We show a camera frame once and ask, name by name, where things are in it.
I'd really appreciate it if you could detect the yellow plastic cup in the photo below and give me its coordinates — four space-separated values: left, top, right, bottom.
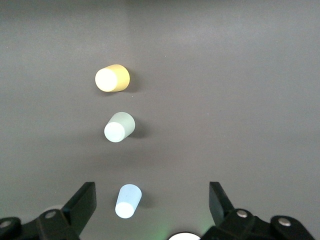
94 64 131 93

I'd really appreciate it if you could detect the dark grey table mat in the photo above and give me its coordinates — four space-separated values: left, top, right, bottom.
0 0 320 240

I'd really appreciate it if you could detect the pale green plastic cup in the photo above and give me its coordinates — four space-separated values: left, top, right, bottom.
103 111 136 144

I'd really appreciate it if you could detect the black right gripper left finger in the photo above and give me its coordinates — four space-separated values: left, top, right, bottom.
0 181 97 240

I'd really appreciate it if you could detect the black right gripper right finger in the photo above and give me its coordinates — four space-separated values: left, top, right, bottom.
208 181 316 240

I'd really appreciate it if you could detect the light blue plastic cup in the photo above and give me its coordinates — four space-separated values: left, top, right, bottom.
114 183 143 219

